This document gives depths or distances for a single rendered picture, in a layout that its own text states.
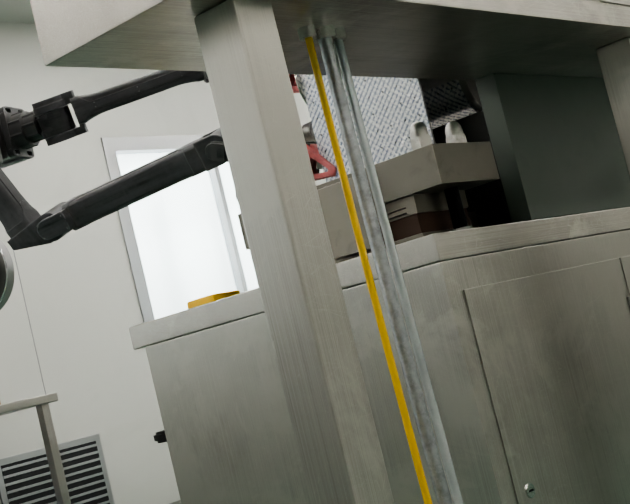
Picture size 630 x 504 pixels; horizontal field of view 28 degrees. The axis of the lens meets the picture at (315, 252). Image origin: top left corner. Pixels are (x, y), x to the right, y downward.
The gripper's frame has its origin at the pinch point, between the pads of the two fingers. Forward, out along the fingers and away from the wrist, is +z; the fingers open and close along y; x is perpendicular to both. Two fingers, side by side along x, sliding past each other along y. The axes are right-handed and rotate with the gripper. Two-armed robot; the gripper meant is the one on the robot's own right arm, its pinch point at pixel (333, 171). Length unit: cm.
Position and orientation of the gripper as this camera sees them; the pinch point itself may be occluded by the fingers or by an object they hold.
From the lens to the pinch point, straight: 217.7
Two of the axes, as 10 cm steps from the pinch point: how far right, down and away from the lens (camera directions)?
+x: 1.4, -9.6, -2.4
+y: -6.3, 0.9, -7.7
